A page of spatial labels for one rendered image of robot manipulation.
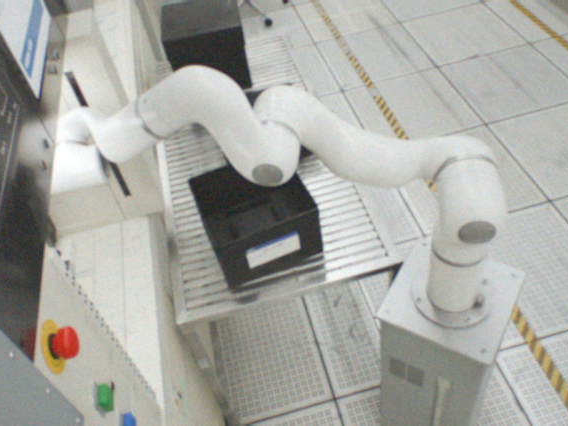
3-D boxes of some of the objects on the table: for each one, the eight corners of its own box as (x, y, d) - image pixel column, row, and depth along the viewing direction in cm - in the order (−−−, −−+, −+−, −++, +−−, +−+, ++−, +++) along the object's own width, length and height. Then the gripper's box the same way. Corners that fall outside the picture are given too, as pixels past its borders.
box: (255, 87, 204) (242, 25, 185) (180, 102, 204) (160, 42, 185) (246, 49, 223) (234, -11, 205) (178, 63, 223) (160, 5, 205)
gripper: (31, 140, 117) (-53, 158, 116) (18, 193, 105) (-75, 213, 104) (46, 166, 122) (-34, 183, 121) (36, 219, 110) (-53, 238, 110)
